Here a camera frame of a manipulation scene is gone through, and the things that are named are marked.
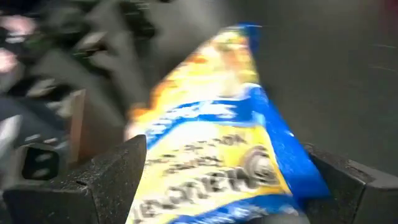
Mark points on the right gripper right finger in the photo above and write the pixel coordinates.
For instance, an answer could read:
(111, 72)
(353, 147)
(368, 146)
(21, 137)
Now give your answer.
(363, 202)

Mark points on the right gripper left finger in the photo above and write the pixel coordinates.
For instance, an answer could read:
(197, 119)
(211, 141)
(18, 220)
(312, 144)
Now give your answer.
(93, 199)

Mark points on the blue Maruchan ramen packet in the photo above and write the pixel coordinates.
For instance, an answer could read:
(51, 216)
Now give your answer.
(217, 140)

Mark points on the person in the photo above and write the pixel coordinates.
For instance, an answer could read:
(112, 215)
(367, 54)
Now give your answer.
(15, 28)

